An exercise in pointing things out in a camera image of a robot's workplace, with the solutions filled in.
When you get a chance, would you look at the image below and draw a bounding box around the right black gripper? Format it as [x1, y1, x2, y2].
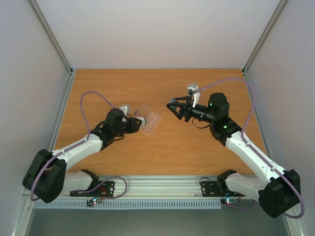
[167, 96, 217, 124]

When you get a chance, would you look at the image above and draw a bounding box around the orange pill bottle grey cap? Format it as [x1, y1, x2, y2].
[136, 117, 146, 126]

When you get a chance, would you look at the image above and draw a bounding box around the clear plastic pill organizer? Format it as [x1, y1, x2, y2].
[134, 105, 161, 134]

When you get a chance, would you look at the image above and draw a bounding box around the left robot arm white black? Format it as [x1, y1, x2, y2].
[22, 108, 146, 203]

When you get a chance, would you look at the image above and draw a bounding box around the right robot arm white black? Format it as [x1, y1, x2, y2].
[166, 93, 302, 218]

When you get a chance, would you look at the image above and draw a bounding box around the left small circuit board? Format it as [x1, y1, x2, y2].
[86, 198, 102, 207]

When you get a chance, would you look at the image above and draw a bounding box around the small circuit board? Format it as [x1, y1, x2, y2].
[221, 198, 240, 205]
[86, 198, 102, 207]

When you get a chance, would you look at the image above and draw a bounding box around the right small circuit board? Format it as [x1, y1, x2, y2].
[221, 198, 240, 205]

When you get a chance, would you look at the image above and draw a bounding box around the aluminium front frame rail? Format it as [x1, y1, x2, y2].
[22, 175, 293, 199]

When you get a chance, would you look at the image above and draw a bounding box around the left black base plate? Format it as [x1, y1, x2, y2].
[69, 181, 115, 198]

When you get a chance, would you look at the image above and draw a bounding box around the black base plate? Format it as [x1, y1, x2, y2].
[69, 181, 115, 198]
[199, 180, 244, 198]

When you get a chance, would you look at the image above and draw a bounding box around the left aluminium corner post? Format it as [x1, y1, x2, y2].
[29, 0, 74, 74]

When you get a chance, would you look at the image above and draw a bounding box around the aluminium corner post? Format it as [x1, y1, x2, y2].
[242, 0, 288, 77]
[29, 0, 74, 74]

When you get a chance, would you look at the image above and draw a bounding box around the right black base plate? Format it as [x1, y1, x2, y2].
[199, 180, 244, 198]

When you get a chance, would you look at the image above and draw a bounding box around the grey slotted cable duct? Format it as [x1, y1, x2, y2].
[33, 199, 221, 210]

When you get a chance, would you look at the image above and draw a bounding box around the right aluminium corner post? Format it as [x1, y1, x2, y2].
[242, 0, 288, 77]

